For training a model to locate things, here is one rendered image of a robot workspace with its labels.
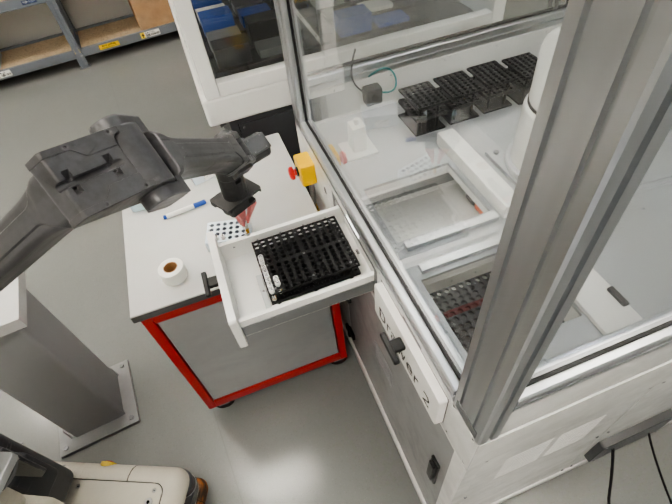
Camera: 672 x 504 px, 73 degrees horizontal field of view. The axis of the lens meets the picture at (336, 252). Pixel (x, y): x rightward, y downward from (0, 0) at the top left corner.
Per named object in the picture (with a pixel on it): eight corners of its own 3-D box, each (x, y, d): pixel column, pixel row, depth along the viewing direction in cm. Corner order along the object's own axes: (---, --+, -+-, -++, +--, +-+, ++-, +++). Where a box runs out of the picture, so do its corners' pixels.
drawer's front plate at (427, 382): (434, 425, 88) (439, 404, 80) (375, 310, 106) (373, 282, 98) (442, 422, 88) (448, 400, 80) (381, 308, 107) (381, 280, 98)
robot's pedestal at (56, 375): (62, 459, 172) (-102, 370, 114) (57, 392, 190) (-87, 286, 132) (140, 421, 178) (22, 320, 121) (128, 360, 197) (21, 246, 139)
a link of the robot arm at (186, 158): (75, 137, 50) (136, 219, 51) (113, 107, 48) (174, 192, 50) (212, 138, 91) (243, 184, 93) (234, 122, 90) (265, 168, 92)
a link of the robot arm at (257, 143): (214, 134, 86) (240, 172, 87) (262, 108, 90) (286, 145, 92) (204, 153, 96) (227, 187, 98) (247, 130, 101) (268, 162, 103)
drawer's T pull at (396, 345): (394, 366, 88) (394, 363, 87) (379, 335, 93) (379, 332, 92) (411, 360, 89) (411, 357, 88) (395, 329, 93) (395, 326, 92)
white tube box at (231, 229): (208, 252, 131) (204, 243, 128) (211, 231, 136) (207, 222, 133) (251, 247, 131) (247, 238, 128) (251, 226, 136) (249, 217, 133)
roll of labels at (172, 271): (159, 285, 124) (153, 276, 121) (168, 265, 129) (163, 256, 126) (182, 287, 123) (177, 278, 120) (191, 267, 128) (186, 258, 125)
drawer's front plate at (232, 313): (241, 349, 103) (228, 324, 94) (218, 259, 121) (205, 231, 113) (248, 346, 103) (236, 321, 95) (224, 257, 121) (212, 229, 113)
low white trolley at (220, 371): (214, 422, 176) (129, 318, 118) (191, 300, 215) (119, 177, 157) (352, 368, 185) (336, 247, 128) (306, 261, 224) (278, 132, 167)
